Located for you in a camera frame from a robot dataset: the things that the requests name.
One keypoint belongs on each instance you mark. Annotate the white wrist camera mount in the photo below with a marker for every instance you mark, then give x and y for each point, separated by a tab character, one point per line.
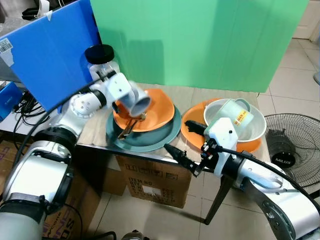
222	132
120	85

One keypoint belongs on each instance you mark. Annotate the white barcode sticker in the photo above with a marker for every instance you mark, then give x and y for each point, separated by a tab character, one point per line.
5	46

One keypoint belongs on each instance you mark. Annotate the light green mug yellow label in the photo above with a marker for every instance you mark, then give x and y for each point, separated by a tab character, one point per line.
230	112

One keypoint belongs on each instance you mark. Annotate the cardboard box white label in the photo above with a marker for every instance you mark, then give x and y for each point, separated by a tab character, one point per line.
150	180

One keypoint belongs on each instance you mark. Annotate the black metal table leg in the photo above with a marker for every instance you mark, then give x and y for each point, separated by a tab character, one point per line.
217	200

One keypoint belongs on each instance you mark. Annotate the blue plastic board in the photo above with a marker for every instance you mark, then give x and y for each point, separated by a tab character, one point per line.
45	55

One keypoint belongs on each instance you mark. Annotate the cardboard box purple print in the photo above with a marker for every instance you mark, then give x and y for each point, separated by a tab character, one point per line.
82	210

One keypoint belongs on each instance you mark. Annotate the white tape strip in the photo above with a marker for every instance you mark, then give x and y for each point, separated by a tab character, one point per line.
45	10

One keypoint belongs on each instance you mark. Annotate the dark robot foot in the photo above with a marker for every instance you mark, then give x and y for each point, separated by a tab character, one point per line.
135	235

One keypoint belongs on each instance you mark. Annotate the orange plate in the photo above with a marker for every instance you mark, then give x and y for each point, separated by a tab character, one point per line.
190	115

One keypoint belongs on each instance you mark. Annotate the white bowl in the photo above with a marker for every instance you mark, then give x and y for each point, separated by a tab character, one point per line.
257	127

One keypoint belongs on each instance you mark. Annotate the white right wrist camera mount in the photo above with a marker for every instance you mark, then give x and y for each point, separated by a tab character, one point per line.
222	132

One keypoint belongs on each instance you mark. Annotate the black floor fan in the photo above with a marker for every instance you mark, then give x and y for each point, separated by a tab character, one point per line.
280	150

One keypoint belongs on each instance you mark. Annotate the small blue box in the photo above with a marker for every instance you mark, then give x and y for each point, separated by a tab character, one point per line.
9	100

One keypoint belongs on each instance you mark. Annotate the orange bowl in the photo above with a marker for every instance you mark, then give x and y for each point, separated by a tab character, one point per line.
160	107

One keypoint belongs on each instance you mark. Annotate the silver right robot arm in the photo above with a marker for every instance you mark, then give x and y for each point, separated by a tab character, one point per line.
280	210

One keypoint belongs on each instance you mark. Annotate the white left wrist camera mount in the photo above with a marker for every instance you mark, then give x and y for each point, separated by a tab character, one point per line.
120	85

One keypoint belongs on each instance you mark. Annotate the glass jar black lid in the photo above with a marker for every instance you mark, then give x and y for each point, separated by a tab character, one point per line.
100	52

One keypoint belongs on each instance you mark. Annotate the green plastic board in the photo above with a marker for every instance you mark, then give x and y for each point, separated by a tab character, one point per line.
200	40

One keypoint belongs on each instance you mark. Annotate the white door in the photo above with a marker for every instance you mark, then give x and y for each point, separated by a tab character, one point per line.
305	17

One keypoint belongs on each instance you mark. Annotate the teal plate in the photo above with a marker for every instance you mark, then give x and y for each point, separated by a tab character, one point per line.
150	142

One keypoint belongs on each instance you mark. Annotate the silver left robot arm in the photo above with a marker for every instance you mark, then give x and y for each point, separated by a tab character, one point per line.
82	105

